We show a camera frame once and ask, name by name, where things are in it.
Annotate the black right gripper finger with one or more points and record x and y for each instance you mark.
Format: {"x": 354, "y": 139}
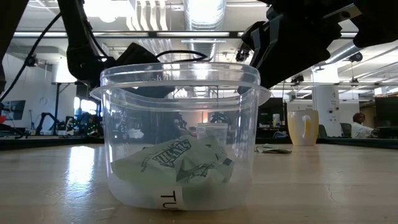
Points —
{"x": 289, "y": 46}

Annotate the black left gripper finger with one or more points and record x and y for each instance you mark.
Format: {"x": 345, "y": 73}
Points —
{"x": 155, "y": 92}

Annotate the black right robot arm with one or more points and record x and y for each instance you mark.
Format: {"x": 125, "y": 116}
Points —
{"x": 379, "y": 21}

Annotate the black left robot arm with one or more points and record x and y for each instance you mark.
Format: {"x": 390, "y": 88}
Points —
{"x": 77, "y": 46}

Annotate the overhead light bar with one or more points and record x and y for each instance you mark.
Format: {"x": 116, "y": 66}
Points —
{"x": 186, "y": 34}

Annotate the white round pillar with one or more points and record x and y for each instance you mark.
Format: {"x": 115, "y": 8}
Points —
{"x": 326, "y": 102}
{"x": 63, "y": 73}

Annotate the black cabinet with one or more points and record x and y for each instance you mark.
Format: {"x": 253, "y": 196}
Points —
{"x": 267, "y": 115}

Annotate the white bottle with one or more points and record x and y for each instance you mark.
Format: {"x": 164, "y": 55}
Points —
{"x": 276, "y": 120}

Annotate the green office chair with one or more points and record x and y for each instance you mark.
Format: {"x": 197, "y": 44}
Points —
{"x": 322, "y": 132}

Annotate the black equipment stand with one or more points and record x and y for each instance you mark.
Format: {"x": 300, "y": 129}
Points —
{"x": 57, "y": 109}

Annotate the clear plastic container white label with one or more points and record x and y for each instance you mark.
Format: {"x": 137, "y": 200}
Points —
{"x": 242, "y": 130}

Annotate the black office chair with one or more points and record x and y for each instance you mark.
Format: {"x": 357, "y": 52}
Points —
{"x": 345, "y": 129}

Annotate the wooden cabinet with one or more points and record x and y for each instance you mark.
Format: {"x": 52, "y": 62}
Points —
{"x": 368, "y": 107}

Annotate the person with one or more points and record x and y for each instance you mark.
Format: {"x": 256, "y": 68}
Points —
{"x": 360, "y": 130}

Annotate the dark screen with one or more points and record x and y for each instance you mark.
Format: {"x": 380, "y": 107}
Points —
{"x": 387, "y": 115}

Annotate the small red object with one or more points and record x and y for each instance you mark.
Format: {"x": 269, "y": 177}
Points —
{"x": 2, "y": 119}

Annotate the black ceiling-mounted camera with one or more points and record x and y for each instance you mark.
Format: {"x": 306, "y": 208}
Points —
{"x": 241, "y": 56}
{"x": 297, "y": 77}
{"x": 356, "y": 57}
{"x": 30, "y": 60}

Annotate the silver ventilation duct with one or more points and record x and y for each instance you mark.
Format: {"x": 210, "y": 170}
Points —
{"x": 205, "y": 15}

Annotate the dark wall monitor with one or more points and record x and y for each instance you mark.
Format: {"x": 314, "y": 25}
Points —
{"x": 14, "y": 110}

